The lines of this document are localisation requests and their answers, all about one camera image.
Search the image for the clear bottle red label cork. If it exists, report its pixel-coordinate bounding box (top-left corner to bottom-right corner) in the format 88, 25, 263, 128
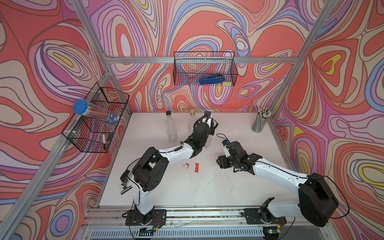
188, 110, 197, 136

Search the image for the clear bottle blue label cork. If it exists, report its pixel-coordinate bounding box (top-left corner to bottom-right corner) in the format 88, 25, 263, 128
204, 135, 212, 148

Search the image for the clear bottle with black cap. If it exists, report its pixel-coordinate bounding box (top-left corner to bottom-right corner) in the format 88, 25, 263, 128
166, 111, 178, 142

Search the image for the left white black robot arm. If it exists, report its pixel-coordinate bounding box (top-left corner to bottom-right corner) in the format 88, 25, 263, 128
132, 111, 219, 216

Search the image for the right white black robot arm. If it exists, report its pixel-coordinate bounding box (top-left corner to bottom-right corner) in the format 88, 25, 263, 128
217, 140, 339, 227

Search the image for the metal cup with pencils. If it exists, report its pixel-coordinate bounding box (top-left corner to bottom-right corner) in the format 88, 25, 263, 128
251, 108, 272, 133

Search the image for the blue tool in basket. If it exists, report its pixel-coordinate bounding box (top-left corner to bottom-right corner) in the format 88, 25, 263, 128
199, 74, 226, 85

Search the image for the grey black stapler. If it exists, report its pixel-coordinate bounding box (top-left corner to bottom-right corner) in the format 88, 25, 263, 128
120, 170, 131, 184

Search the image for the black marker in basket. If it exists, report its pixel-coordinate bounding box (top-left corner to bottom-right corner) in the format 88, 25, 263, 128
102, 134, 107, 151

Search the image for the clear tube with blue cap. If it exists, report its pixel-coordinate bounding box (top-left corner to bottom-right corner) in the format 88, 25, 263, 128
73, 99, 119, 125

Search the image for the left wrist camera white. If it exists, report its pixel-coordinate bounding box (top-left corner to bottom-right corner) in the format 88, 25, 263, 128
202, 111, 212, 125

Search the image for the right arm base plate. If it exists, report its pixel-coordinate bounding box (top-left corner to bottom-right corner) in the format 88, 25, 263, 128
240, 208, 287, 226

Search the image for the black wire basket back wall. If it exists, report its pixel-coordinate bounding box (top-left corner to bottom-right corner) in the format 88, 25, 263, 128
173, 50, 238, 86

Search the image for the black wire basket wall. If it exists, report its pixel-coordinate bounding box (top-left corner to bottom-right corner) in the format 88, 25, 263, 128
62, 83, 130, 153
173, 50, 238, 86

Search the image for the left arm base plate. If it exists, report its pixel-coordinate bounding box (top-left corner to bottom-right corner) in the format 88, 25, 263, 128
125, 209, 167, 227

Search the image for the black wire basket left wall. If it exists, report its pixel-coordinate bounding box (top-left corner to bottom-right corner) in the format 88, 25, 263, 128
62, 83, 130, 153

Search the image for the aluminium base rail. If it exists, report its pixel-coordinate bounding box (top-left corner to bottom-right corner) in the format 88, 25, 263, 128
84, 206, 311, 228

